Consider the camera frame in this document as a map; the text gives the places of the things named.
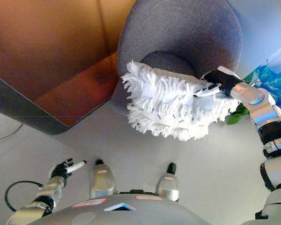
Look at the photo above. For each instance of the silver robot leg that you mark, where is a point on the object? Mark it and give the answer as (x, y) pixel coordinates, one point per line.
(102, 180)
(168, 186)

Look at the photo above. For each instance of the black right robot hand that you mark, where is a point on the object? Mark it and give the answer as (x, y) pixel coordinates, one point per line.
(224, 80)

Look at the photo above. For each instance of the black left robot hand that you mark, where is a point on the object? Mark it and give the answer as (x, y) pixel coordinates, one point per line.
(61, 170)

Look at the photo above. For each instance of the grey fabric armchair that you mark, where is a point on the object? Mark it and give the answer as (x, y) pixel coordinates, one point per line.
(185, 32)

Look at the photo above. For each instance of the grey robot torso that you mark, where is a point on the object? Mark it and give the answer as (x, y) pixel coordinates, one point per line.
(135, 215)

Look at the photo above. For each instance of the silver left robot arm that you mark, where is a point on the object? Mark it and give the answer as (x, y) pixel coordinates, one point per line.
(46, 192)

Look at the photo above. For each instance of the white fringed pillow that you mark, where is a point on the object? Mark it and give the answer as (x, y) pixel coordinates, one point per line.
(173, 107)

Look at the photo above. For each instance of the reddish brown wooden cabinet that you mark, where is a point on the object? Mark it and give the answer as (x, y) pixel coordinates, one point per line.
(49, 58)

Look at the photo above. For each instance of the silver left robot leg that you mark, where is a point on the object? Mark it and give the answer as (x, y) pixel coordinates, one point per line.
(102, 180)

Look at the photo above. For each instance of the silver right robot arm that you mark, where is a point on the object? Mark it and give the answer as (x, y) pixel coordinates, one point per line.
(267, 112)

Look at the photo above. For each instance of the green potted plant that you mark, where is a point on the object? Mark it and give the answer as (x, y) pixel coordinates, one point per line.
(271, 75)

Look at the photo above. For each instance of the silver right robot leg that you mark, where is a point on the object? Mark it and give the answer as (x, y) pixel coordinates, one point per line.
(168, 186)

